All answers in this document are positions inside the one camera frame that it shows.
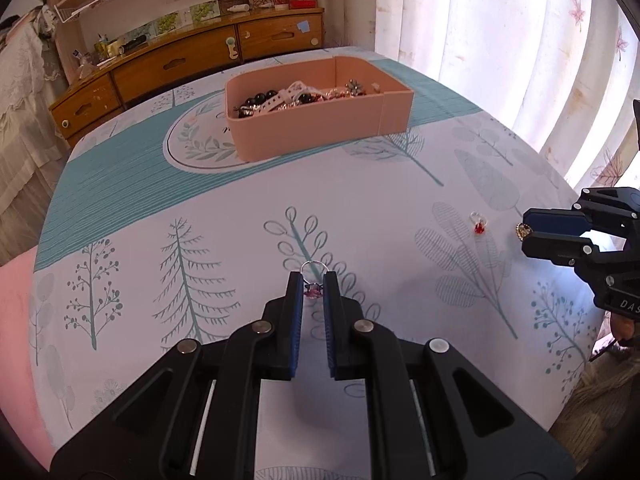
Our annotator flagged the silver ring with pink stone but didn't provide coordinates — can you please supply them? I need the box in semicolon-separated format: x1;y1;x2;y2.
298;260;328;302

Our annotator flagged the pink jewelry box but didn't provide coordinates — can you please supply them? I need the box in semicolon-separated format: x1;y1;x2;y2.
224;55;414;162

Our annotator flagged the tree-patterned tablecloth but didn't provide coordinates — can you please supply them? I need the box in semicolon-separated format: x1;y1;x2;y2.
29;55;602;460

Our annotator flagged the floral white curtain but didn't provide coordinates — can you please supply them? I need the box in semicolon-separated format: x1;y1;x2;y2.
314;0;639;188

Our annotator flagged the wooden drawer cabinet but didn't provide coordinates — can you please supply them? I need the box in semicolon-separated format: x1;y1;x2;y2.
50;8;324;146

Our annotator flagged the red box on cabinet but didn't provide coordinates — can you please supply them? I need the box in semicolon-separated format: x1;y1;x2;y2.
290;0;317;10

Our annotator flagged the black bead bracelet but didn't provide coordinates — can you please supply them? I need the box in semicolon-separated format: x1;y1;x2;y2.
233;89;279;120

